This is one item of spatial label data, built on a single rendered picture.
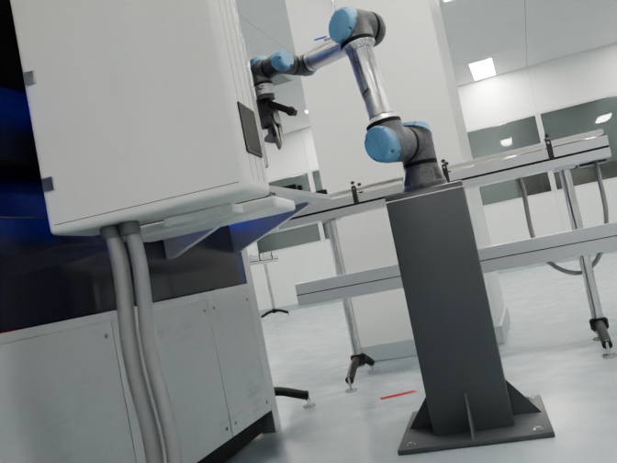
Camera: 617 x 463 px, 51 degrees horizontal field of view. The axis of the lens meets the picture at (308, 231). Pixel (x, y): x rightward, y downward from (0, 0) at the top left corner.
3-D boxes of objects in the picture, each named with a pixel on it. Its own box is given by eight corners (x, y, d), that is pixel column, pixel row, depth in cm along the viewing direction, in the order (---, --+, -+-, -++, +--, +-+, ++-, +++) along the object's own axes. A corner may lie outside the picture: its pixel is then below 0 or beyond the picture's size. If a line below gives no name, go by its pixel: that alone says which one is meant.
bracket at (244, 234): (233, 253, 256) (228, 220, 257) (237, 253, 259) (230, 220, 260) (314, 235, 245) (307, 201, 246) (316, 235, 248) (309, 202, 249)
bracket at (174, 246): (166, 259, 209) (159, 220, 210) (171, 258, 212) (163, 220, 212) (262, 237, 198) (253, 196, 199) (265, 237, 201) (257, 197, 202)
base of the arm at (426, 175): (449, 187, 224) (443, 159, 225) (446, 184, 209) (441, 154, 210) (406, 197, 228) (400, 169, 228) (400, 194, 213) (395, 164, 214)
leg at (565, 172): (590, 334, 292) (554, 168, 296) (589, 332, 300) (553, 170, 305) (612, 332, 289) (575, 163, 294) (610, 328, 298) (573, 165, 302)
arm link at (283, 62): (298, 50, 246) (280, 60, 254) (276, 47, 239) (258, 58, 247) (303, 69, 246) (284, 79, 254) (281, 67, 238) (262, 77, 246)
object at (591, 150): (229, 241, 346) (223, 211, 347) (241, 240, 361) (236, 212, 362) (612, 154, 286) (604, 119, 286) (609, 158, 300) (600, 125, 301)
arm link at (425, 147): (444, 157, 219) (436, 118, 220) (420, 158, 210) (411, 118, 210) (416, 166, 228) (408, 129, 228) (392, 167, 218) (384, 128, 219)
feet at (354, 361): (342, 393, 309) (336, 365, 310) (366, 371, 356) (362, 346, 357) (357, 391, 306) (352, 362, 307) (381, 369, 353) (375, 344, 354)
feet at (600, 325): (600, 359, 272) (593, 326, 273) (590, 340, 319) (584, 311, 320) (621, 356, 269) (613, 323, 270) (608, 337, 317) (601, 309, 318)
